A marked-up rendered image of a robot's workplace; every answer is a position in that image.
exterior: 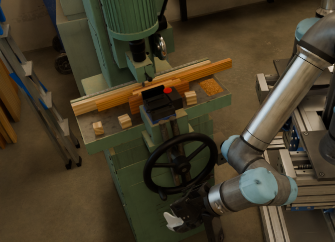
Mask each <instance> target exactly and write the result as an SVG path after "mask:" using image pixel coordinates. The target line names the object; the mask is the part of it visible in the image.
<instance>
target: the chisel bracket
mask: <svg viewBox="0 0 335 242"><path fill-rule="evenodd" d="M125 56H126V61H127V65H128V67H129V69H130V70H131V72H132V74H133V75H134V77H135V79H136V80H137V82H138V83H141V82H144V81H147V77H146V76H145V72H146V73H147V74H148V75H149V76H150V77H152V78H153V79H154V78H155V74H154V67H153V63H152V62H151V60H150V59H149V57H148V56H147V55H146V60H144V61H142V62H135V61H134V60H133V57H132V52H131V51H130V50H129V51H126V52H125Z"/></svg>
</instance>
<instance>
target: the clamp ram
mask: <svg viewBox="0 0 335 242"><path fill-rule="evenodd" d="M164 88H165V87H164V85H160V86H157V87H154V88H151V89H148V90H145V91H142V92H141V94H142V99H143V100H145V99H148V98H151V97H154V96H157V95H160V94H163V93H164Z"/></svg>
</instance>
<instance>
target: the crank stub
mask: <svg viewBox="0 0 335 242"><path fill-rule="evenodd" d="M157 189H158V193H159V196H160V198H161V200H163V201H166V200H167V198H168V197H167V194H166V193H165V191H164V190H163V188H162V187H161V186H159V187H157Z"/></svg>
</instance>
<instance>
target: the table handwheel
mask: <svg viewBox="0 0 335 242"><path fill-rule="evenodd" d="M187 141H201V142H203V144H202V145H201V146H200V147H199V148H197V149H196V150H195V151H194V152H193V153H192V154H190V155H189V156H188V157H186V156H184V155H181V154H180V152H179V151H178V150H177V147H176V145H177V144H180V143H183V142H187ZM207 146H208V147H209V149H210V158H209V161H208V163H207V165H206V166H205V168H204V169H203V170H202V171H201V172H200V173H199V174H198V175H197V176H196V177H195V178H193V179H192V180H190V181H188V182H186V178H185V174H187V173H188V172H189V171H190V169H191V164H190V161H191V160H192V159H193V158H194V157H195V156H196V155H197V154H198V153H200V152H201V151H202V150H203V149H204V148H206V147H207ZM170 148H172V154H171V158H172V160H173V161H172V163H155V162H156V161H157V160H158V158H159V157H160V156H161V155H162V154H163V153H164V152H166V151H167V150H168V149H170ZM217 157H218V150H217V146H216V144H215V142H214V141H213V139H211V138H210V137H209V136H207V135H204V134H202V133H196V132H191V133H184V134H180V135H177V136H175V137H173V138H171V139H169V140H167V141H165V142H164V143H162V144H161V145H160V146H159V147H157V148H156V149H155V150H154V151H153V152H152V154H151V155H150V156H149V158H148V159H147V161H146V163H145V166H144V170H143V179H144V182H145V184H146V186H147V187H148V188H149V189H150V190H151V191H153V192H155V193H157V194H158V189H157V187H159V186H158V185H156V184H155V183H154V182H153V181H152V178H151V172H152V168H160V167H166V168H174V170H175V172H176V173H177V174H178V175H181V180H182V185H179V186H175V187H162V188H163V190H164V191H165V193H166V194H167V195H173V194H178V193H182V190H183V189H185V188H188V187H190V186H192V185H197V184H199V183H200V182H201V181H203V180H204V179H205V178H206V177H207V176H208V175H209V174H210V172H211V171H212V169H213V168H214V166H215V164H216V161H217Z"/></svg>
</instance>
